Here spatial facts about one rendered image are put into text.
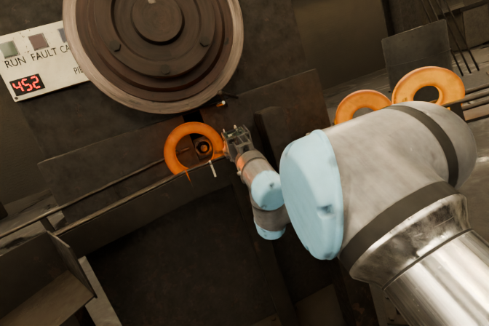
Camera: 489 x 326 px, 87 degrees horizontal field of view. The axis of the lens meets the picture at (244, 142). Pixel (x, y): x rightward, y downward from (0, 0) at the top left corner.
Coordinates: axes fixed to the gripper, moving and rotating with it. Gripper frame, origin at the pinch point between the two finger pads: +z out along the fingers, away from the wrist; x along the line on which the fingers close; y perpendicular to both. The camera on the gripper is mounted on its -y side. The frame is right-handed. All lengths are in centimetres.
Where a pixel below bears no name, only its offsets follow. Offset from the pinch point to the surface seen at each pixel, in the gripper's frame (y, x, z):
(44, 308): -6, 51, -31
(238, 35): 28.9, -11.3, 4.0
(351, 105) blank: 5.9, -33.1, -17.7
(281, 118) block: 2.8, -16.5, -5.3
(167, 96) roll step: 19.6, 13.9, -0.9
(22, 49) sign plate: 39, 48, 21
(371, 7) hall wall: -91, -594, 608
